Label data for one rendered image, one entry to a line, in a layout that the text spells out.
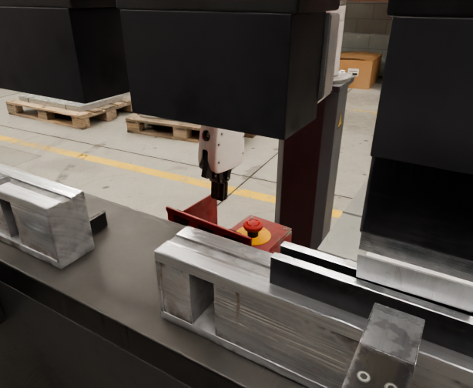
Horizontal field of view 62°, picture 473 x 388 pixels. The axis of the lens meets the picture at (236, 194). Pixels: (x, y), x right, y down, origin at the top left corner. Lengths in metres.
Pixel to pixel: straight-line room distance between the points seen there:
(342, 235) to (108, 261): 0.33
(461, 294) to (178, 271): 0.25
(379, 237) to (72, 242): 0.41
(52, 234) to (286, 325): 0.33
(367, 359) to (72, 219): 0.42
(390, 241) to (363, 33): 6.71
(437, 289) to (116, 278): 0.39
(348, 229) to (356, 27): 6.65
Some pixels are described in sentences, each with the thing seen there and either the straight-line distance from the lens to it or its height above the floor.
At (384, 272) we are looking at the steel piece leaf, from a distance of 0.33.
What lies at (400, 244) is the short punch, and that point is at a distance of 0.33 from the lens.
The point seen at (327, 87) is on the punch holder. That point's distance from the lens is 0.33.
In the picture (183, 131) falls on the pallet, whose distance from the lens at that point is 3.67.
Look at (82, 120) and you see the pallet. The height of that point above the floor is 0.09.
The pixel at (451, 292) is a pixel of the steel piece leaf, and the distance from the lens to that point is 0.33.
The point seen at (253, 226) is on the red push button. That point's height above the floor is 0.81.
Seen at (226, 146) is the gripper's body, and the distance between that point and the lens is 0.76.
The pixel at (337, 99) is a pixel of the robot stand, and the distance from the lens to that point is 1.11.
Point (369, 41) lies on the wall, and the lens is 6.99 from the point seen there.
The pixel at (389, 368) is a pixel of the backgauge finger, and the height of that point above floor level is 1.00.
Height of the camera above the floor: 1.21
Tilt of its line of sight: 27 degrees down
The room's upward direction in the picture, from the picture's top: straight up
